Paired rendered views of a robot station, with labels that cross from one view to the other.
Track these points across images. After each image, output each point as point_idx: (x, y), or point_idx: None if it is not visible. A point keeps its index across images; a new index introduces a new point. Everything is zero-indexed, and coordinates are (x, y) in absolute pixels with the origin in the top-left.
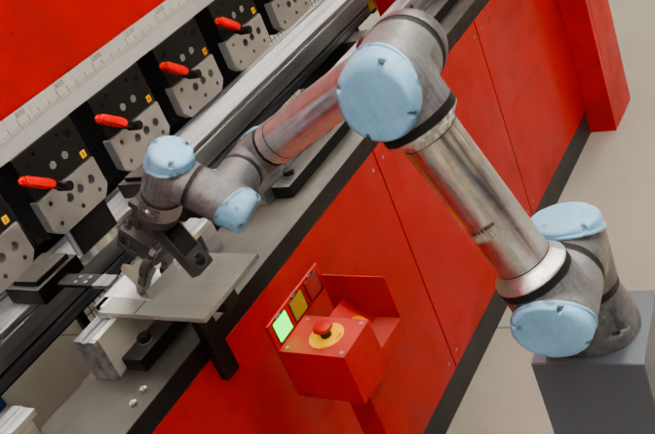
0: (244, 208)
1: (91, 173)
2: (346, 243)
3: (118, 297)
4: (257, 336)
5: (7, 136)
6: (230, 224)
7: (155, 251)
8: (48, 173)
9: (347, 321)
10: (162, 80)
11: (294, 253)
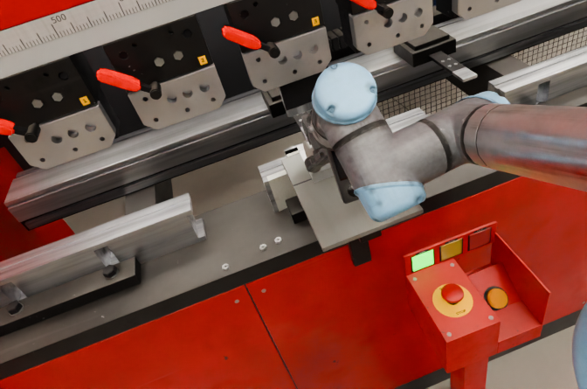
0: (388, 208)
1: (316, 43)
2: (553, 197)
3: (301, 156)
4: (406, 241)
5: None
6: (367, 211)
7: (320, 157)
8: (266, 29)
9: (480, 302)
10: None
11: (490, 190)
